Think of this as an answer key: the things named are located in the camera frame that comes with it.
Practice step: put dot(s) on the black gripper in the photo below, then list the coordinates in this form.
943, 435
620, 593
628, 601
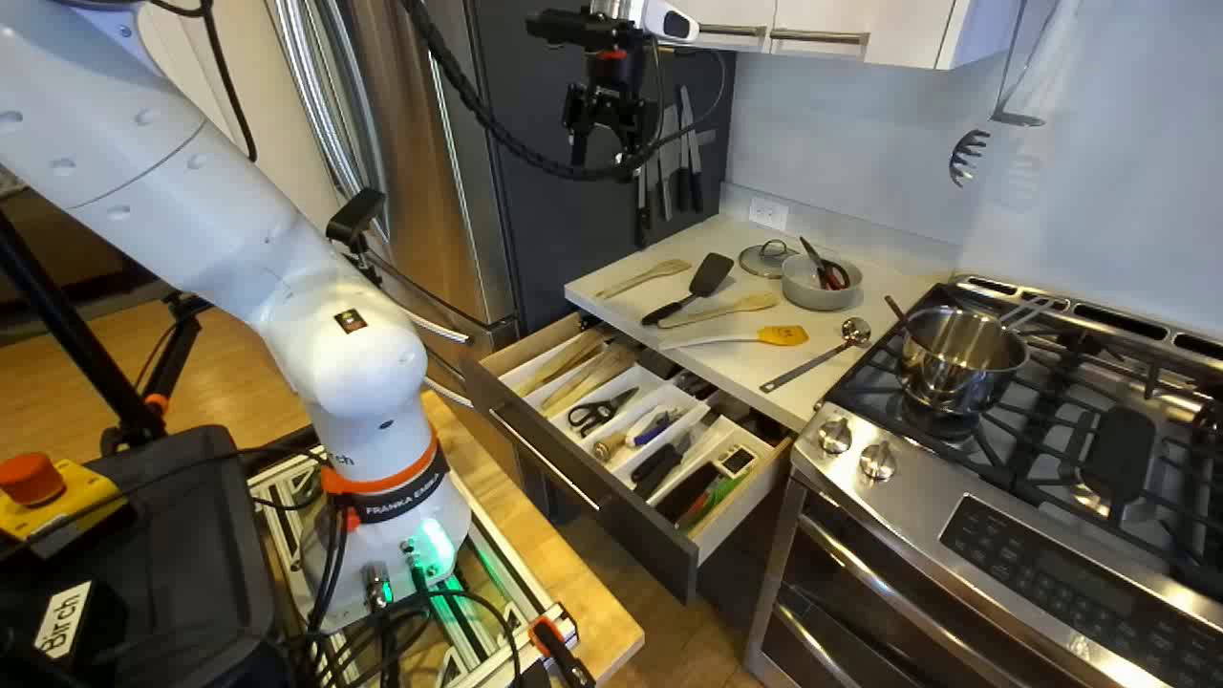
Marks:
614, 81

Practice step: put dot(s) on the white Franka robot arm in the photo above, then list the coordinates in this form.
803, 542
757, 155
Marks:
255, 253

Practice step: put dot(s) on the knife rack with knives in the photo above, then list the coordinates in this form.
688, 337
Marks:
671, 165

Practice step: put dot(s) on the green knife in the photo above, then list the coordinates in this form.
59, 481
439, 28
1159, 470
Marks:
712, 497

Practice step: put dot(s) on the stainless steel refrigerator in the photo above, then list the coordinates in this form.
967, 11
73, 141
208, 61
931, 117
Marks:
508, 232

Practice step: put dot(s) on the black spatula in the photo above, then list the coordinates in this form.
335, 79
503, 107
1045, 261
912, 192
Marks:
706, 275

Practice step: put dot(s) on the grey lid with knob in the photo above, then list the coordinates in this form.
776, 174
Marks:
766, 256

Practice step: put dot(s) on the bamboo utensil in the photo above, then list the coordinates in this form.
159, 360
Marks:
558, 360

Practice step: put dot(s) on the flat wooden spatula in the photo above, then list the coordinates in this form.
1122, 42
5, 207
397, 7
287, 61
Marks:
577, 378

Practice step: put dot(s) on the black utensil in bowl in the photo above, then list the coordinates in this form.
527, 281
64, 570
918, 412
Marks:
827, 269

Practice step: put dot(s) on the grey pot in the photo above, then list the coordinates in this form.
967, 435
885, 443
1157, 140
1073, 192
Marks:
814, 294

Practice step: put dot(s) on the yellow silicone spatula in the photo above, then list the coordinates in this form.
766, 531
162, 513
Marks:
780, 337

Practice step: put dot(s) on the white upper cabinet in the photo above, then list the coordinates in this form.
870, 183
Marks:
866, 23

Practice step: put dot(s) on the black scissors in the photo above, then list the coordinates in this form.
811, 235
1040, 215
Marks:
596, 411

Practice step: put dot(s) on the white cutlery organizer tray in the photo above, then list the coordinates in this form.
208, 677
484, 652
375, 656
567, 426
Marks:
634, 421

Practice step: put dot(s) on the metal ladle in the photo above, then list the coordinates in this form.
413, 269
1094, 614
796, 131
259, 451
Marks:
814, 360

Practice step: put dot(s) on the wooden drawer with grey front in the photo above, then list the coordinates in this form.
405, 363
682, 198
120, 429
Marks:
596, 511

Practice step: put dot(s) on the stainless steel pot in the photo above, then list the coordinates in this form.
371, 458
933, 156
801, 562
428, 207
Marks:
957, 350

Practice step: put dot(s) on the stainless steel gas range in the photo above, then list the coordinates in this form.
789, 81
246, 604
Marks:
1019, 537

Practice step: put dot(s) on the black tripod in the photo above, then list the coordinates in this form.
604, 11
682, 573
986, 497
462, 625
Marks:
76, 345

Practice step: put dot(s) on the black control box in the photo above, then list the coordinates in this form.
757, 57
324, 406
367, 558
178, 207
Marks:
167, 573

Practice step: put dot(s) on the red emergency stop button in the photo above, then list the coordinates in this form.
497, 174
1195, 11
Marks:
33, 481

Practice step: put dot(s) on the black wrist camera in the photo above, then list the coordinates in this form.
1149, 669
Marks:
577, 23

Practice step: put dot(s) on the white wall outlet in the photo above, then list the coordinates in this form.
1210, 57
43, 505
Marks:
768, 211

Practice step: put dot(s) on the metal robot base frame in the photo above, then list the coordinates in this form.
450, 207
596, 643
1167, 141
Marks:
484, 614

